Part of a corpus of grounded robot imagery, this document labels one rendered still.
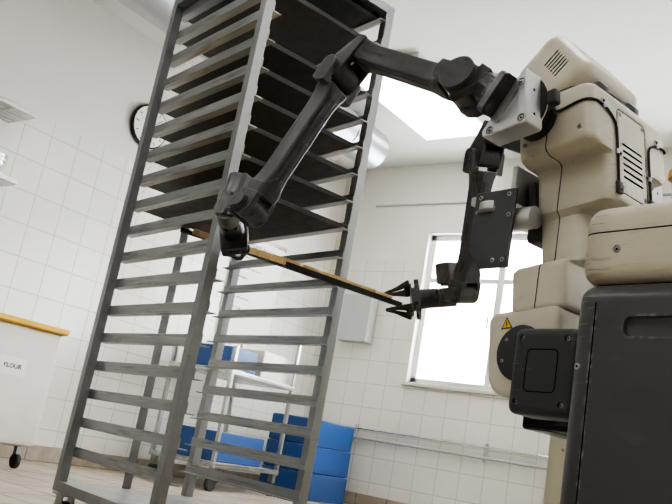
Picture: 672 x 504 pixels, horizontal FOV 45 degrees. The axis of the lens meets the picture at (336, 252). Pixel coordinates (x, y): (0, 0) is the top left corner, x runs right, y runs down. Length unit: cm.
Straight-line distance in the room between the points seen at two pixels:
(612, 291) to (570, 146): 41
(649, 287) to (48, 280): 466
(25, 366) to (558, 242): 354
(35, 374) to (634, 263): 386
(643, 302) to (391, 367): 584
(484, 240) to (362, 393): 554
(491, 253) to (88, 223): 435
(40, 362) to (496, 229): 347
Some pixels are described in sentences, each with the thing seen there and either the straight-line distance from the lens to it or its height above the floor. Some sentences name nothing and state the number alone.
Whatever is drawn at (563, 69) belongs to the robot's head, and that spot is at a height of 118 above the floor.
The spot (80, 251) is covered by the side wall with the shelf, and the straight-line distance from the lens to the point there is 566.
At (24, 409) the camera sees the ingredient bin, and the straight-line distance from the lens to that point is 472.
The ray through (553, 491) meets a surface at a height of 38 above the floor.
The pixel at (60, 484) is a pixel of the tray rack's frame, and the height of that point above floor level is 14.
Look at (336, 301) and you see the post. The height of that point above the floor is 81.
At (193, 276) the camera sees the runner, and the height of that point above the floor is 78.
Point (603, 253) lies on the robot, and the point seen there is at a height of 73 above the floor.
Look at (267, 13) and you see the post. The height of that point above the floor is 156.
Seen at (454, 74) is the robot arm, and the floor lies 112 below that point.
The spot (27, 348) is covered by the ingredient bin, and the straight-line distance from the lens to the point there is 468.
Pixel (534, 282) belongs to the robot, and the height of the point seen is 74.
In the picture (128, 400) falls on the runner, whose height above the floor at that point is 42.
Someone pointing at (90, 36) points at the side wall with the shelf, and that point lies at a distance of 589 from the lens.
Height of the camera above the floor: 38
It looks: 14 degrees up
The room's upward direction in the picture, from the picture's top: 10 degrees clockwise
